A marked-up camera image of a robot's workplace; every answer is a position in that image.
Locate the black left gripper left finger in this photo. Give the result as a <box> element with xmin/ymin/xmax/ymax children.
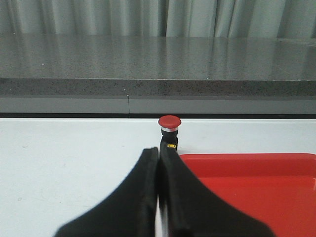
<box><xmin>55</xmin><ymin>147</ymin><xmax>158</xmax><ymax>237</ymax></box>

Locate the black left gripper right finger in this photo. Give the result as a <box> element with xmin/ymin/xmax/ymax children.
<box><xmin>160</xmin><ymin>144</ymin><xmax>274</xmax><ymax>237</ymax></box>

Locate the red mushroom push button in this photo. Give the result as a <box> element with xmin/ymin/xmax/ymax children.
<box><xmin>158</xmin><ymin>115</ymin><xmax>181</xmax><ymax>150</ymax></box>

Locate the red plastic tray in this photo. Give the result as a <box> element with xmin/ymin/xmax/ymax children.
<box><xmin>181</xmin><ymin>153</ymin><xmax>316</xmax><ymax>237</ymax></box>

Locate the grey stone counter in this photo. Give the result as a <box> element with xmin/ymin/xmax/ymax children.
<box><xmin>0</xmin><ymin>34</ymin><xmax>316</xmax><ymax>116</ymax></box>

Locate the grey-white curtain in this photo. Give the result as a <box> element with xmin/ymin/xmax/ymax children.
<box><xmin>0</xmin><ymin>0</ymin><xmax>316</xmax><ymax>39</ymax></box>

